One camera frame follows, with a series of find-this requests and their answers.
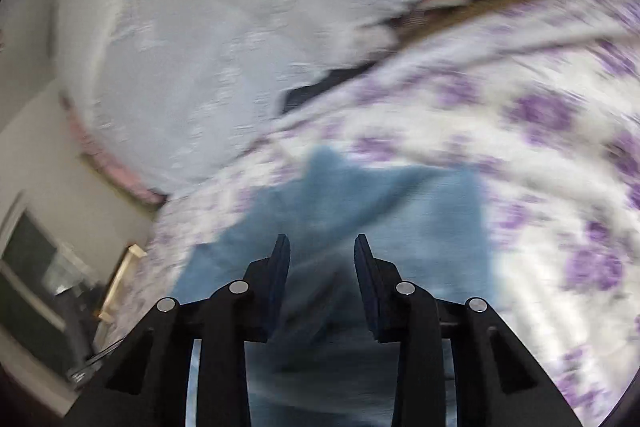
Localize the blue fleece baby garment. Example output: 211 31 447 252
174 148 494 426

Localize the wooden chair frame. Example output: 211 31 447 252
96 243 148 325

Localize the purple floral bed quilt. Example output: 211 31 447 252
110 0 639 426

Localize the white lace cover cloth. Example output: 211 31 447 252
56 0 415 194

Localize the pink floral fabric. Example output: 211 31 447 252
58 91 166 208

